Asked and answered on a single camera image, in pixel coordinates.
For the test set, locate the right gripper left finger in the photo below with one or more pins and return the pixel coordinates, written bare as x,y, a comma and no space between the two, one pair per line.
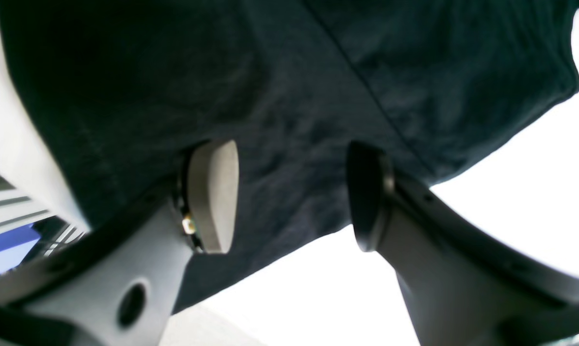
118,285

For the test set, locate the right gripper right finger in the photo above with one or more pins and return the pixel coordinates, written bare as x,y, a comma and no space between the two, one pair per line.
461,287

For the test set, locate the black T-shirt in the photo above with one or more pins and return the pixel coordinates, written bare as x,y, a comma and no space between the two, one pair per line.
119,89

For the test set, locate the aluminium frame base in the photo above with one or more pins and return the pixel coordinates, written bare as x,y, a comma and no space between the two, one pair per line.
28,230

